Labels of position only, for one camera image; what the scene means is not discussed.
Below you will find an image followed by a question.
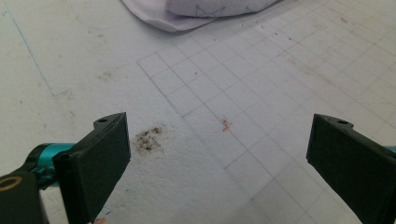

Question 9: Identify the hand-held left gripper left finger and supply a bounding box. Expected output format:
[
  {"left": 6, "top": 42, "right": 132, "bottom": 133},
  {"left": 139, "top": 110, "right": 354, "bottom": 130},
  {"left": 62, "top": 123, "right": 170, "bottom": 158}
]
[{"left": 52, "top": 111, "right": 132, "bottom": 224}]

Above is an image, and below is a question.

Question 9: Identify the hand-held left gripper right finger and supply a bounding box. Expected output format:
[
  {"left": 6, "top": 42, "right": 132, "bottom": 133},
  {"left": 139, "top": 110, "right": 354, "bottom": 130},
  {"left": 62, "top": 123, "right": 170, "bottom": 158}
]
[{"left": 305, "top": 113, "right": 396, "bottom": 224}]

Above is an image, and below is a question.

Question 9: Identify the lilac printed towel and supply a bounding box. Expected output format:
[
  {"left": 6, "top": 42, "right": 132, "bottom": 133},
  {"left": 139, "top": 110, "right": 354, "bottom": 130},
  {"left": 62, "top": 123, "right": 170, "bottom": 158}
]
[{"left": 120, "top": 0, "right": 281, "bottom": 34}]

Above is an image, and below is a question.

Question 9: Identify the white foam mat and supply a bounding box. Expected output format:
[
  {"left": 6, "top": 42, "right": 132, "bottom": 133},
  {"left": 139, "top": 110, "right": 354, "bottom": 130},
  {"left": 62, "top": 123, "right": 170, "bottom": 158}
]
[{"left": 0, "top": 0, "right": 396, "bottom": 224}]

